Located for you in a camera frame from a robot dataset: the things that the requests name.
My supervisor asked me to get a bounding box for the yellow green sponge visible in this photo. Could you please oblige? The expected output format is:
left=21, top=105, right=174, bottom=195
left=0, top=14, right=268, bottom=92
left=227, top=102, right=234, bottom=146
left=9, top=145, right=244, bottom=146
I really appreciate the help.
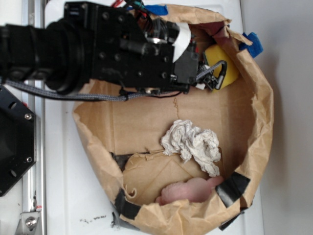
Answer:
left=203, top=44, right=239, bottom=91

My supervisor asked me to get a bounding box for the brown paper bag tray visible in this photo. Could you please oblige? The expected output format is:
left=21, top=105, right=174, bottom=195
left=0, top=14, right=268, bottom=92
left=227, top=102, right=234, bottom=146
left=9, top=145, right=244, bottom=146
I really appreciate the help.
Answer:
left=73, top=4, right=274, bottom=235

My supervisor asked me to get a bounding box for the aluminium frame rail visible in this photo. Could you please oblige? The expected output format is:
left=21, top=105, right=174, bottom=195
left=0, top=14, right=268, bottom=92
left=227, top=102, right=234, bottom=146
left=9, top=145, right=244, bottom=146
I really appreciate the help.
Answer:
left=16, top=0, right=47, bottom=235

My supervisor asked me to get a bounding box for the grey braided cable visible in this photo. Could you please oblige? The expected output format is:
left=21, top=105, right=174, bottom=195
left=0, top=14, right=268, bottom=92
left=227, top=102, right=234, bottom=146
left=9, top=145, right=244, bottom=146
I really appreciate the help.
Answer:
left=4, top=60, right=228, bottom=101

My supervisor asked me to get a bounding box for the pink rubber glove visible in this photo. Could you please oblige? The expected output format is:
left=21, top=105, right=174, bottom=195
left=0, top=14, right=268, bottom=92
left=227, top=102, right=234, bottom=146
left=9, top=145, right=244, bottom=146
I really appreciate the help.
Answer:
left=155, top=176, right=224, bottom=205

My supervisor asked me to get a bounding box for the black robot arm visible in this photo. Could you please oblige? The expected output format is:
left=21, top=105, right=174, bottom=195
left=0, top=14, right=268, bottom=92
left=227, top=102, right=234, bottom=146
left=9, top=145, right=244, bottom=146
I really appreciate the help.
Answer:
left=0, top=0, right=199, bottom=95

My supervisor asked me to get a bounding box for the blue masking tape piece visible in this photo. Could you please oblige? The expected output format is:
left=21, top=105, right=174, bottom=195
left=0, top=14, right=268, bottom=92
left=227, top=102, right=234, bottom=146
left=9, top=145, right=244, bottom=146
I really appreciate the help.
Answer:
left=145, top=4, right=264, bottom=58

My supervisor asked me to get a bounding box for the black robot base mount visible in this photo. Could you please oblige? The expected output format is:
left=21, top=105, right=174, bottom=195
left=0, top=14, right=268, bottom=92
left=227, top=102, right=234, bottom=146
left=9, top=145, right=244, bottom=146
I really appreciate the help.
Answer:
left=0, top=85, right=35, bottom=197

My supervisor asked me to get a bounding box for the wrist camera with white shroud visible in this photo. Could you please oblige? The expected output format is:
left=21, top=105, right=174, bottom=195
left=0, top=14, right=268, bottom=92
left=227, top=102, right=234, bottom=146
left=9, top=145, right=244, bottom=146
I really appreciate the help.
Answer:
left=144, top=18, right=191, bottom=63

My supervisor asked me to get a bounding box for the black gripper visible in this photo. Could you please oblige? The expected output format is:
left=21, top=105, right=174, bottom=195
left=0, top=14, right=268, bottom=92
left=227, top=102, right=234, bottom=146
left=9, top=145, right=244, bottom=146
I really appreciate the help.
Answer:
left=64, top=1, right=199, bottom=94

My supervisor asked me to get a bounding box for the white crumpled paper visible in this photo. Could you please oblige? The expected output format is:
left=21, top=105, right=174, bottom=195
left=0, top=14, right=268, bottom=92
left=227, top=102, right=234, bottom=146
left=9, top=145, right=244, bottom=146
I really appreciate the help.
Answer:
left=160, top=119, right=222, bottom=177

